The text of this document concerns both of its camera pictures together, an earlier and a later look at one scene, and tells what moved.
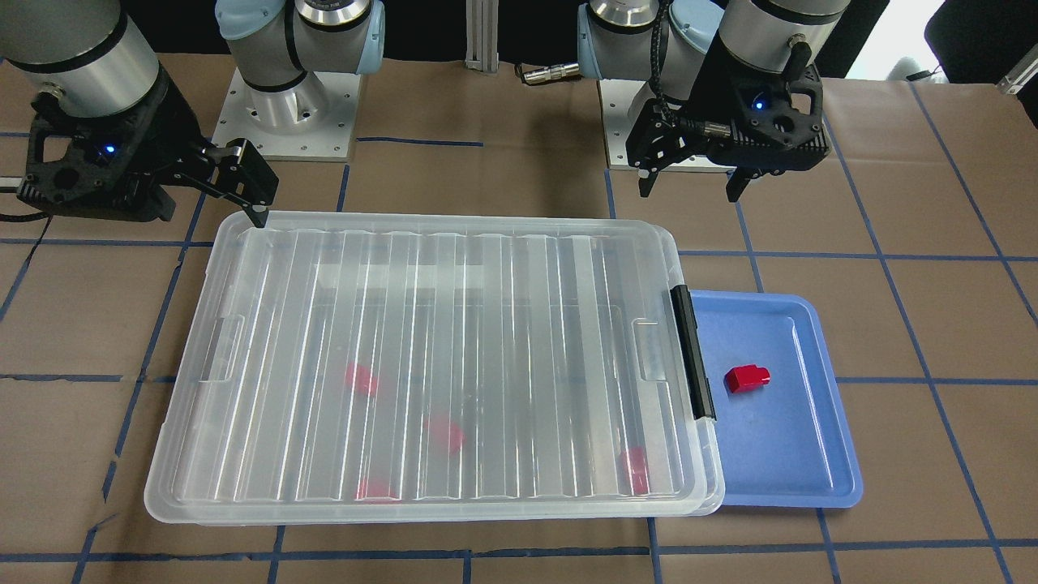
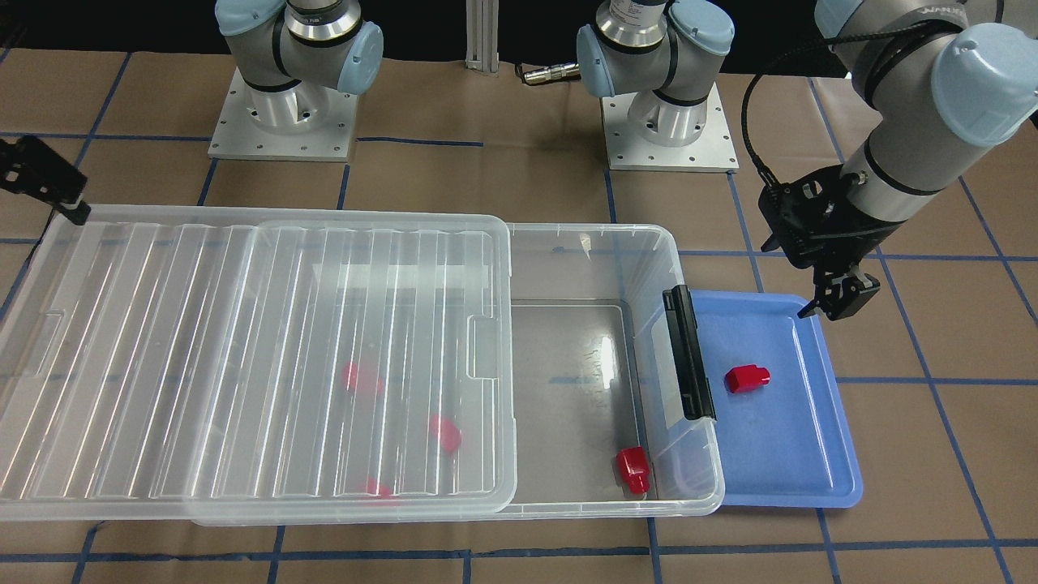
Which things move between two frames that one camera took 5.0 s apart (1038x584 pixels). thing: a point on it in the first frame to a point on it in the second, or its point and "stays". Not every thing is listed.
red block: [744, 378] stays
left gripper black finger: [239, 173] to [27, 166]
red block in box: [375, 490] stays
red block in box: [361, 379] stays
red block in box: [445, 434] stays
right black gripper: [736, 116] to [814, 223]
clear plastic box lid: [432, 367] to [161, 363]
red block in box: [634, 472] stays
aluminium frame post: [482, 35] stays
